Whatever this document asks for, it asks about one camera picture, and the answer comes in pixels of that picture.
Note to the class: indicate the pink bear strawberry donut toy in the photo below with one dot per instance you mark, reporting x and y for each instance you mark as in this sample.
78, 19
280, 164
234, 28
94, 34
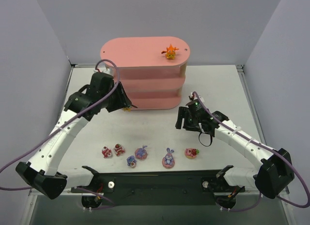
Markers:
191, 153

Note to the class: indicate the red white cake toy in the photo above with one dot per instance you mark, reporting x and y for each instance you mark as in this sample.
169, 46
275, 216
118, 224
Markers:
106, 152

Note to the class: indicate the small purple bunny toy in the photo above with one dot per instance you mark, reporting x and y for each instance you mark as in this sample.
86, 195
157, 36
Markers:
131, 161

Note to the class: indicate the black bat creature toy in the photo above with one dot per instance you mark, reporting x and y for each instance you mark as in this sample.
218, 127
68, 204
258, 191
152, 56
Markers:
127, 109

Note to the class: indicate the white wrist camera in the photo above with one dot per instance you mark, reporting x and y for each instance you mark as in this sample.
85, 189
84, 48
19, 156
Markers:
193, 96
108, 71

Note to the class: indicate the orange spiky creature toy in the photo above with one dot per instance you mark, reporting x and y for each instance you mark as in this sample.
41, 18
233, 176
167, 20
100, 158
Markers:
170, 52

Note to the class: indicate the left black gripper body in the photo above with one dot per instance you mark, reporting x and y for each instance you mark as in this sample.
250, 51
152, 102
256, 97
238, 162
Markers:
120, 97

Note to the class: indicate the strawberry cake bear toy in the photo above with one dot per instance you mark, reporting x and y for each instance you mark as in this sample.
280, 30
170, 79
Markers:
118, 149

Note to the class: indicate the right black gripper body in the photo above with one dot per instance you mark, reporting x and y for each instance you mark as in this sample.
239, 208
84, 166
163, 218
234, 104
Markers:
182, 117

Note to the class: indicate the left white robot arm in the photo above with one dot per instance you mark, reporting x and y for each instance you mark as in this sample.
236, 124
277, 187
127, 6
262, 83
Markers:
41, 170

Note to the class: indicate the pink three-tier shelf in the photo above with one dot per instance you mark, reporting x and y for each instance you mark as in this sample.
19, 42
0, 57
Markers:
150, 80

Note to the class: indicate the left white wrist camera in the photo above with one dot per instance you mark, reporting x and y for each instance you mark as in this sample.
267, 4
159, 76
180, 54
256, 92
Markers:
108, 71

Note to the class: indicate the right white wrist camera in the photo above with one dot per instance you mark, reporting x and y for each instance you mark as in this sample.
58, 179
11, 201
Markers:
193, 96

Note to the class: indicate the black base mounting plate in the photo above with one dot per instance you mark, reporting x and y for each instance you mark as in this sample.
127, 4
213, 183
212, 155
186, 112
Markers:
167, 188

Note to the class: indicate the blue bunny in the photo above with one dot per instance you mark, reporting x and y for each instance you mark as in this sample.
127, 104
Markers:
168, 160

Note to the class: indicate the purple bunny donut toy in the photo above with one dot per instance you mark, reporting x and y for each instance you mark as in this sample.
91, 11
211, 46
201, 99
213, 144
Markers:
141, 153

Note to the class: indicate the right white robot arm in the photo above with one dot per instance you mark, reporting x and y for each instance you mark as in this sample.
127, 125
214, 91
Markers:
270, 173

